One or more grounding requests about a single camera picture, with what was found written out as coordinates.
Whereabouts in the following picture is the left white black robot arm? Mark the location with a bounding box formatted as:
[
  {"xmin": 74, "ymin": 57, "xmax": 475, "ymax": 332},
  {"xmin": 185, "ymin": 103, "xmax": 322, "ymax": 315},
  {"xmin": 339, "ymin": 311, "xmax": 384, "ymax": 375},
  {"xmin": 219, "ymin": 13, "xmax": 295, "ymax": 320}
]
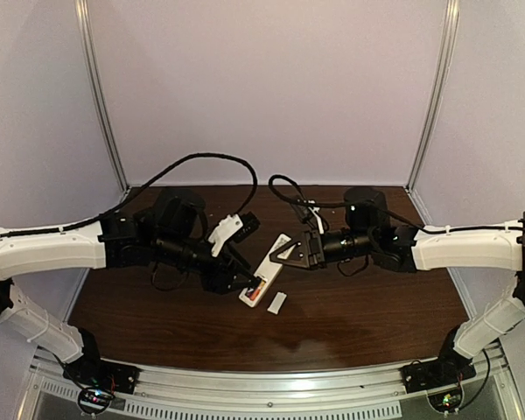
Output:
[{"xmin": 0, "ymin": 187, "xmax": 260, "ymax": 384}]

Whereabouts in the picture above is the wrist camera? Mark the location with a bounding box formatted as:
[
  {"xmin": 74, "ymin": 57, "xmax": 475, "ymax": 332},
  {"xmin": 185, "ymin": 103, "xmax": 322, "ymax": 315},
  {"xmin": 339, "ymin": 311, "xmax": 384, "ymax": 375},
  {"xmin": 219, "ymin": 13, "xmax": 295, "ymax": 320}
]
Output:
[
  {"xmin": 292, "ymin": 204, "xmax": 330, "ymax": 235},
  {"xmin": 207, "ymin": 212, "xmax": 260, "ymax": 257}
]

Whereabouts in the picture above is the white remote control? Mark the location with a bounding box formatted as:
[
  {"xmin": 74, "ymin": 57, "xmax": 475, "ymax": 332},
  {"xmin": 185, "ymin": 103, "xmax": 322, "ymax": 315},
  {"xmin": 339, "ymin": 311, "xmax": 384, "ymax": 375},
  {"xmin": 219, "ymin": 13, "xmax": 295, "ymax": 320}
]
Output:
[{"xmin": 239, "ymin": 234, "xmax": 291, "ymax": 308}]

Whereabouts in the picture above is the left black camera cable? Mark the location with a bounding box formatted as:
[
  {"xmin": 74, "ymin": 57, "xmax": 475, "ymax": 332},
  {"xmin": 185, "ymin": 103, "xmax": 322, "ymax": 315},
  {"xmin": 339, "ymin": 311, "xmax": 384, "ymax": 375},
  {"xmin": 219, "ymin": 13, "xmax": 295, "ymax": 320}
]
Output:
[{"xmin": 0, "ymin": 151, "xmax": 259, "ymax": 246}]

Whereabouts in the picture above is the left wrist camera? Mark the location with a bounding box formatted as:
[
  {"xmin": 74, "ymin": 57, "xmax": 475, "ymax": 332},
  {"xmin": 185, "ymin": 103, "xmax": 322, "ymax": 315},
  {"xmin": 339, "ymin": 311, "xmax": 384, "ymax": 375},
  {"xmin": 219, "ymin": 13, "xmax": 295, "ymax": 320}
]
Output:
[{"xmin": 207, "ymin": 212, "xmax": 260, "ymax": 257}]

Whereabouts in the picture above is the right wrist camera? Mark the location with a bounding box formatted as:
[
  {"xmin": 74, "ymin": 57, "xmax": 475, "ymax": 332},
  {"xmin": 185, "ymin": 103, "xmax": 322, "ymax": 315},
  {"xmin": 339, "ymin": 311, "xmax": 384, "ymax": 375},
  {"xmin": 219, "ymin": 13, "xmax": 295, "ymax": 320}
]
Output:
[{"xmin": 292, "ymin": 204, "xmax": 330, "ymax": 235}]

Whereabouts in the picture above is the right black camera cable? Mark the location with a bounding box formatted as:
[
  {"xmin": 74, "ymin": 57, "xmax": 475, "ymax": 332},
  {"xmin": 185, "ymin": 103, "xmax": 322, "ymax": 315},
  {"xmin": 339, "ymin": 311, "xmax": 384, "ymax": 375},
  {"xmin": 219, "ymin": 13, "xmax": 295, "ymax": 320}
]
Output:
[{"xmin": 268, "ymin": 174, "xmax": 377, "ymax": 209}]

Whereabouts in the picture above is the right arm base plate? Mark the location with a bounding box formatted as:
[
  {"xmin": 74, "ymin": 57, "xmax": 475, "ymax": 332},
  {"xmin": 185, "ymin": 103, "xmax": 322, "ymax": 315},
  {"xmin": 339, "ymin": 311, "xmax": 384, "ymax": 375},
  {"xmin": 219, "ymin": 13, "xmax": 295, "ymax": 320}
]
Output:
[{"xmin": 399, "ymin": 358, "xmax": 476, "ymax": 394}]

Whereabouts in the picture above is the aluminium frame post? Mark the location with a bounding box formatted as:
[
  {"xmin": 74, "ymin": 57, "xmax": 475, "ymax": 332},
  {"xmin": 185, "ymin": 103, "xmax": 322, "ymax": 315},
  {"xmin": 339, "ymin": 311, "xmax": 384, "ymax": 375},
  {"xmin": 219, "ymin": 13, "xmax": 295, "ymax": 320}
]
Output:
[
  {"xmin": 406, "ymin": 0, "xmax": 460, "ymax": 193},
  {"xmin": 74, "ymin": 0, "xmax": 130, "ymax": 193}
]

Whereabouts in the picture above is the front aluminium rail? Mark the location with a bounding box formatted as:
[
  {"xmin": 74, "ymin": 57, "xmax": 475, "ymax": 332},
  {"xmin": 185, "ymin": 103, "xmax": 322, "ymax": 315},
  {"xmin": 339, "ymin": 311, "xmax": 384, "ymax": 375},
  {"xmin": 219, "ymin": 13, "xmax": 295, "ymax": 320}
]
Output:
[{"xmin": 25, "ymin": 340, "xmax": 520, "ymax": 419}]

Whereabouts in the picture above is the white battery cover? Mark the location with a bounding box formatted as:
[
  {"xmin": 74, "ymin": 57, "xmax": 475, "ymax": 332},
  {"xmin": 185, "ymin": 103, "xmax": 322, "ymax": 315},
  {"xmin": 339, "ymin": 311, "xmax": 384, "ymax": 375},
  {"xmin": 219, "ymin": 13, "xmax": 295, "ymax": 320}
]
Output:
[{"xmin": 267, "ymin": 292, "xmax": 287, "ymax": 315}]

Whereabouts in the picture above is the left aluminium frame post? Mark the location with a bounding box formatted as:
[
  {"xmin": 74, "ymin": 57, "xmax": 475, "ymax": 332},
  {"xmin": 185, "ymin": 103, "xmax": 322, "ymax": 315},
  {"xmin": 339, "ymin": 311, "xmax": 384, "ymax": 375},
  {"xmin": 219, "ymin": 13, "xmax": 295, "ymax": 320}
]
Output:
[{"xmin": 74, "ymin": 0, "xmax": 130, "ymax": 193}]

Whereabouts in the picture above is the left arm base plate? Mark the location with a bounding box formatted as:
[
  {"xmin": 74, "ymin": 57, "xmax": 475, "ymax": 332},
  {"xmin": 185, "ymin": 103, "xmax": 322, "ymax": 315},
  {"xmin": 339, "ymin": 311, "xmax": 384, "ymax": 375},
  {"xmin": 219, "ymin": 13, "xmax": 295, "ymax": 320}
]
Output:
[{"xmin": 63, "ymin": 360, "xmax": 141, "ymax": 395}]

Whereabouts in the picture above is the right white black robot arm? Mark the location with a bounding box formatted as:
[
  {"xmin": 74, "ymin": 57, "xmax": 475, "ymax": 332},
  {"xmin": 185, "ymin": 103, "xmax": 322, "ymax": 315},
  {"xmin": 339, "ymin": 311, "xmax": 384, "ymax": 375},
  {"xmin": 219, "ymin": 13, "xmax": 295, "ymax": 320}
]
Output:
[{"xmin": 269, "ymin": 186, "xmax": 525, "ymax": 382}]

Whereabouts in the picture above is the black camera cable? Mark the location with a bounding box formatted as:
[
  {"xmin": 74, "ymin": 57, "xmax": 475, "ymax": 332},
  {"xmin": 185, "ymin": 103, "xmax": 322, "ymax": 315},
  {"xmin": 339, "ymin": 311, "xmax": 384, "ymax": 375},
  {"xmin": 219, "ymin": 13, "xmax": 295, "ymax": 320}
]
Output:
[
  {"xmin": 268, "ymin": 174, "xmax": 377, "ymax": 209},
  {"xmin": 0, "ymin": 151, "xmax": 259, "ymax": 246}
]

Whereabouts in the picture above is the right aluminium frame post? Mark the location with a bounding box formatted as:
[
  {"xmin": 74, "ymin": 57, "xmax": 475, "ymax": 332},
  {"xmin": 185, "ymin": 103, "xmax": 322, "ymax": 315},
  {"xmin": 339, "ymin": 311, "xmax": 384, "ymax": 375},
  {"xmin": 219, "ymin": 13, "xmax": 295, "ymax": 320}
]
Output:
[{"xmin": 406, "ymin": 0, "xmax": 460, "ymax": 193}]

